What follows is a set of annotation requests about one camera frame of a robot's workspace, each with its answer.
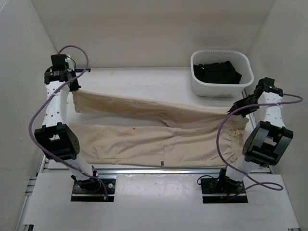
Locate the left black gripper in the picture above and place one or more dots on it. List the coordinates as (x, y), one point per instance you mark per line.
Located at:
(74, 87)

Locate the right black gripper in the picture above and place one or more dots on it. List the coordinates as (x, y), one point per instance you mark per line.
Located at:
(239, 104)

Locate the beige trousers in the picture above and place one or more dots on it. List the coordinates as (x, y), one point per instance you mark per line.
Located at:
(189, 136)

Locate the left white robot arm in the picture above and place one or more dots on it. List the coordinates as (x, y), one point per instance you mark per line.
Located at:
(55, 136)

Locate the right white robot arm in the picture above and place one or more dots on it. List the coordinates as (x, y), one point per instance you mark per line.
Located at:
(266, 143)

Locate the black folded trousers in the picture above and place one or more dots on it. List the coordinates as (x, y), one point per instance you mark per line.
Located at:
(217, 73)

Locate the small blue label sticker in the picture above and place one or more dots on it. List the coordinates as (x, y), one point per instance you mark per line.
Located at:
(81, 70)

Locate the white plastic basket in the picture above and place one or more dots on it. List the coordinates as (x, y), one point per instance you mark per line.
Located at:
(239, 61)

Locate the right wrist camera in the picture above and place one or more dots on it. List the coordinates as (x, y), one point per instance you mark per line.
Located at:
(264, 85)

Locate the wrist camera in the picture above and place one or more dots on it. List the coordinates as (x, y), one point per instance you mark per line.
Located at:
(264, 85)
(60, 62)

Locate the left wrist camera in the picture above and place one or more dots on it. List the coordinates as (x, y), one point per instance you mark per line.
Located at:
(60, 62)

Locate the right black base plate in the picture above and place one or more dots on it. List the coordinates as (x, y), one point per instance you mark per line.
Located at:
(215, 191)

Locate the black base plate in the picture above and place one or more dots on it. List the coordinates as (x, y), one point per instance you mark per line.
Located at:
(95, 194)
(215, 191)

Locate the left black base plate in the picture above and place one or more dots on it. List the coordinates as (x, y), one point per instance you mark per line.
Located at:
(95, 194)

